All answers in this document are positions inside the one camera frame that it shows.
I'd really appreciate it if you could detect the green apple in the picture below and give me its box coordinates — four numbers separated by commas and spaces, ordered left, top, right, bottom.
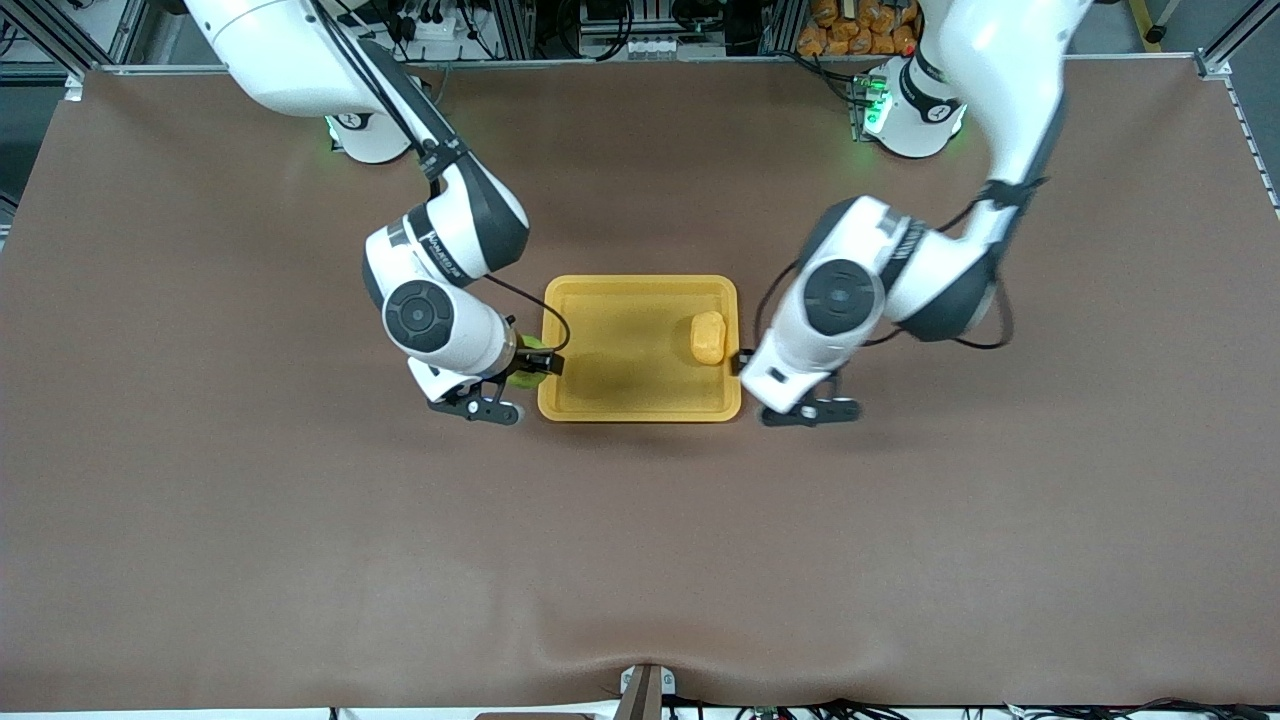
505, 335, 553, 390

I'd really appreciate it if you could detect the yellow potato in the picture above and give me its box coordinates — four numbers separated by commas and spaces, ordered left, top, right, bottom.
690, 311, 728, 366

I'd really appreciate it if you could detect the upright aluminium frame profile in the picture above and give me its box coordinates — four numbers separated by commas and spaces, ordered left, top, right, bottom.
755, 0, 803, 57
490, 0, 537, 61

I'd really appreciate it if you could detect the white power strip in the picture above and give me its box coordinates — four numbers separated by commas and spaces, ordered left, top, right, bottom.
385, 12, 471, 47

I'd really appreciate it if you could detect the diagonal aluminium frame profile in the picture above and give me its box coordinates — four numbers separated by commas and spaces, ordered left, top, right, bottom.
0, 0, 151, 73
1195, 0, 1280, 79

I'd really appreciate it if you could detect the yellow plastic tray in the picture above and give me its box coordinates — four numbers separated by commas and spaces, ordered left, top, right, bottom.
537, 274, 743, 424

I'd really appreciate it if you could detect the black electronics box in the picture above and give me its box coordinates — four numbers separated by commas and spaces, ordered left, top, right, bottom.
578, 0, 706, 59

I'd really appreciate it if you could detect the yellow pole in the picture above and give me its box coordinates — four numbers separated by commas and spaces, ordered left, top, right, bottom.
1128, 0, 1169, 47

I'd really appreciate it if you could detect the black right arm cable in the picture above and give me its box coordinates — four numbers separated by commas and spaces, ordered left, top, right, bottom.
310, 0, 572, 354

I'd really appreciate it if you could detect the aluminium table edge rail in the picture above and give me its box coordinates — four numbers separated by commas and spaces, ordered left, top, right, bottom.
85, 52, 1231, 79

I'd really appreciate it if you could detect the pile of orange toy food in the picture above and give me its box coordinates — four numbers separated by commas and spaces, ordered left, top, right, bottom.
797, 0, 926, 57

